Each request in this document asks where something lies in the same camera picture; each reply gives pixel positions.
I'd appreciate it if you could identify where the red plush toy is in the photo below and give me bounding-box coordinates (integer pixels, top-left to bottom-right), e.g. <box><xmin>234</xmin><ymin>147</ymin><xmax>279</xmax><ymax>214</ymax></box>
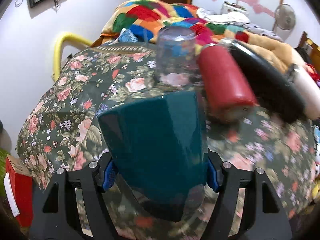
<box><xmin>303</xmin><ymin>63</ymin><xmax>320</xmax><ymax>88</ymax></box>

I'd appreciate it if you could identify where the dark green ceramic cup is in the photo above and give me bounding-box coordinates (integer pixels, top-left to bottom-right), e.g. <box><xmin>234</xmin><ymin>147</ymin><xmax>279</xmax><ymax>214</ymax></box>
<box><xmin>98</xmin><ymin>91</ymin><xmax>208</xmax><ymax>222</ymax></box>

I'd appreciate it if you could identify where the small white cabinet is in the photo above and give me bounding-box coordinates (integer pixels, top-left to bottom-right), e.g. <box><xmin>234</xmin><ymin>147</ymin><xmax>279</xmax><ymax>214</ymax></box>
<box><xmin>220</xmin><ymin>1</ymin><xmax>249</xmax><ymax>16</ymax></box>

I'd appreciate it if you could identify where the floral green cloth cover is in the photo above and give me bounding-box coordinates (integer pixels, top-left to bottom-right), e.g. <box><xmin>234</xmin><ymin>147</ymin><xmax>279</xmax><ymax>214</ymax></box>
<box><xmin>16</xmin><ymin>45</ymin><xmax>319</xmax><ymax>239</ymax></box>

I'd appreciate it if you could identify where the white thermos bottle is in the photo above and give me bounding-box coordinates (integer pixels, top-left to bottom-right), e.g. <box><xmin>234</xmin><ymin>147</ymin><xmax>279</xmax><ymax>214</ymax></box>
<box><xmin>287</xmin><ymin>64</ymin><xmax>320</xmax><ymax>120</ymax></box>

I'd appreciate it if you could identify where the red white box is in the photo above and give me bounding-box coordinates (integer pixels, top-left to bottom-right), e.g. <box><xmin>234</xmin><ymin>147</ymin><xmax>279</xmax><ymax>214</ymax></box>
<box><xmin>3</xmin><ymin>154</ymin><xmax>33</xmax><ymax>228</ymax></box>

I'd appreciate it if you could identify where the wooden bed headboard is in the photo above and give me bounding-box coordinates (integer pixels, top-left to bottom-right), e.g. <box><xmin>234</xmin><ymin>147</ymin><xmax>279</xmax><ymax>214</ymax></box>
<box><xmin>298</xmin><ymin>31</ymin><xmax>320</xmax><ymax>69</ymax></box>

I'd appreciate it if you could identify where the yellow padded bed rail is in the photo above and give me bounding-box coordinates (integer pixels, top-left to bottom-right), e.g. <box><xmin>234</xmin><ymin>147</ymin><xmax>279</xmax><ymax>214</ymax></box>
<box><xmin>51</xmin><ymin>32</ymin><xmax>93</xmax><ymax>82</ymax></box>

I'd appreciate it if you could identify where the grey standing fan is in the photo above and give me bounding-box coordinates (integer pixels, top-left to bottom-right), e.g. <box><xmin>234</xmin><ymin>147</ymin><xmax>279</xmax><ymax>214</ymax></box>
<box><xmin>273</xmin><ymin>4</ymin><xmax>296</xmax><ymax>31</ymax></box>

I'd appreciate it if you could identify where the red cylindrical cup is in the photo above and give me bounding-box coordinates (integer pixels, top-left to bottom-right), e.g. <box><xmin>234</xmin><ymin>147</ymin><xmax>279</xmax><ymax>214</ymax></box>
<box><xmin>198</xmin><ymin>43</ymin><xmax>257</xmax><ymax>123</ymax></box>

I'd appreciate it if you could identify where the black thermos bottle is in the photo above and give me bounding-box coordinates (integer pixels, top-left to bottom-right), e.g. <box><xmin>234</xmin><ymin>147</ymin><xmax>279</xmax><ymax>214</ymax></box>
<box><xmin>220</xmin><ymin>38</ymin><xmax>305</xmax><ymax>124</ymax></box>

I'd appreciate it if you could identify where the colourful patchwork blanket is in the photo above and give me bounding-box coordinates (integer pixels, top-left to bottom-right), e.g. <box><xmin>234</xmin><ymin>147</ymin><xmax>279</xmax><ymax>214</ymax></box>
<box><xmin>100</xmin><ymin>0</ymin><xmax>305</xmax><ymax>73</ymax></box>

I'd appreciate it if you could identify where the white grey striped cloth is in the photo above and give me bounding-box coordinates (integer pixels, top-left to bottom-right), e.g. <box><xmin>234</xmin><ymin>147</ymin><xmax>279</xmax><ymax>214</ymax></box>
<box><xmin>196</xmin><ymin>8</ymin><xmax>283</xmax><ymax>42</ymax></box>

